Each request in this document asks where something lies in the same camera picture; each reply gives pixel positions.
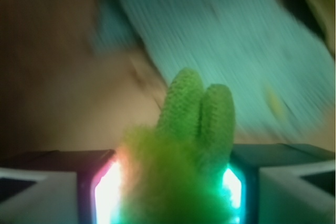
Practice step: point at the green plush animal toy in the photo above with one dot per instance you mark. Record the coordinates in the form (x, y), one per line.
(173, 172)

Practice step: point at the teal terry cloth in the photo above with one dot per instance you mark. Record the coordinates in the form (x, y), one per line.
(281, 74)

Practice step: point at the brown paper bag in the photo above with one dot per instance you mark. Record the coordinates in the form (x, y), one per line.
(59, 93)

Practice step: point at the gripper right finger teal-lit pad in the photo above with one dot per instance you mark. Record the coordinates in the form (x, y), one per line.
(281, 183)

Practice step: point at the gripper left finger red-lit pad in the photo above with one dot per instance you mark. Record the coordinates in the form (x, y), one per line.
(61, 187)

